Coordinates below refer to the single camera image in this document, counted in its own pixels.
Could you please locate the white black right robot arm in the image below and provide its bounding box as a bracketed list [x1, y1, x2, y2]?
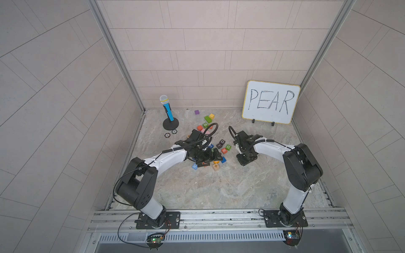
[228, 126, 323, 228]

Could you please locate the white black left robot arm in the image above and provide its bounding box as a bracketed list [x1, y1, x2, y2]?
[113, 123, 223, 228]

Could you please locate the tan plus block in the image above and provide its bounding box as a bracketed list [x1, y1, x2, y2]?
[212, 163, 220, 171]

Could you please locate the green block at back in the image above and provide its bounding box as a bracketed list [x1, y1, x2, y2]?
[204, 116, 212, 123]

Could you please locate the blue toy microphone on stand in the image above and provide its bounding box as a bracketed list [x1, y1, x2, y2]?
[160, 95, 179, 130]

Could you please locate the yellow framed whiteboard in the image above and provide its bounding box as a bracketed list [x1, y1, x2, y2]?
[242, 80, 301, 124]

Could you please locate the right circuit board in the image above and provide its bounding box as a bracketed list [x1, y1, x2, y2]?
[283, 230, 301, 247]

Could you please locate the circuit board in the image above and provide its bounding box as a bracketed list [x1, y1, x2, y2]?
[146, 233, 165, 250]
[283, 230, 301, 247]

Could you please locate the left circuit board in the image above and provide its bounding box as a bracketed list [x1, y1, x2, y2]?
[146, 233, 165, 250]

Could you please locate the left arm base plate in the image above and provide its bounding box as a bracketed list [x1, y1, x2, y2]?
[136, 211, 181, 230]

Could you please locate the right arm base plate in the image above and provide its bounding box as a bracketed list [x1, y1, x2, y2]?
[261, 209, 308, 228]

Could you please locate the aluminium rail frame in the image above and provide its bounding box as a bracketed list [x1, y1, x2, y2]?
[87, 208, 354, 244]

